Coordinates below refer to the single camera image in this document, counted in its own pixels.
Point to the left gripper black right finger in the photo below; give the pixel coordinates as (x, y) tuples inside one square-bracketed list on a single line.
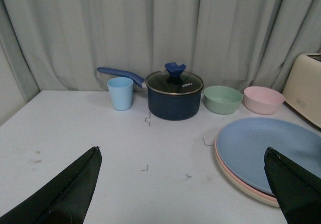
[(296, 189)]

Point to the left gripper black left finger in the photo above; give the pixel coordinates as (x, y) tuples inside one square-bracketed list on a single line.
[(64, 199)]

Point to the pink plate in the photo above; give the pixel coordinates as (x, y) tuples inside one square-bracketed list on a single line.
[(225, 166)]

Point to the cream plate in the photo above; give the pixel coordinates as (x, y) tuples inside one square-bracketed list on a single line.
[(240, 188)]

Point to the light blue plate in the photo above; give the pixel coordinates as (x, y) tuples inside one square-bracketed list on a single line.
[(241, 146)]

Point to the pink bowl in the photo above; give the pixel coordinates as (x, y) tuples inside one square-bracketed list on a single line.
[(262, 100)]

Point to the cream toaster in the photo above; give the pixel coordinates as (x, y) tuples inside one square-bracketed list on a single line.
[(302, 88)]

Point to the green bowl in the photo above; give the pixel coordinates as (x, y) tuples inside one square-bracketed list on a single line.
[(222, 99)]

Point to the light blue cup left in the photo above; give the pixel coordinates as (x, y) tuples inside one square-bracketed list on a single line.
[(120, 90)]

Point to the dark blue saucepan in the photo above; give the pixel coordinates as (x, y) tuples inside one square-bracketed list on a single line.
[(167, 107)]

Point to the glass pot lid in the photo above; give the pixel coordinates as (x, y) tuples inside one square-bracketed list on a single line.
[(174, 80)]

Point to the grey curtain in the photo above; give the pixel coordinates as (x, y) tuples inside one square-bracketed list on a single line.
[(58, 44)]

